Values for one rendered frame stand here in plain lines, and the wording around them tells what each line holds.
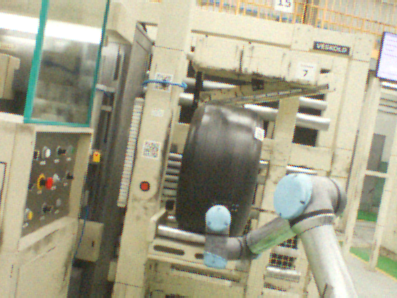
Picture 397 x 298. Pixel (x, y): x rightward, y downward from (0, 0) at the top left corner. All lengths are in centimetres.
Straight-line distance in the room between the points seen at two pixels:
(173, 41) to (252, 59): 43
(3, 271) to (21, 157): 34
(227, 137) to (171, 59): 44
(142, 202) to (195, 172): 35
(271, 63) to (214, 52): 28
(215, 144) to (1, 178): 78
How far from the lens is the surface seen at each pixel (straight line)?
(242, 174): 169
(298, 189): 112
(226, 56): 218
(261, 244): 144
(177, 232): 186
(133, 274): 202
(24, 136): 134
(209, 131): 173
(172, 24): 196
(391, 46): 586
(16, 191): 137
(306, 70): 220
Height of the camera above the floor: 134
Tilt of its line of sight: 3 degrees down
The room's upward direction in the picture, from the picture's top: 10 degrees clockwise
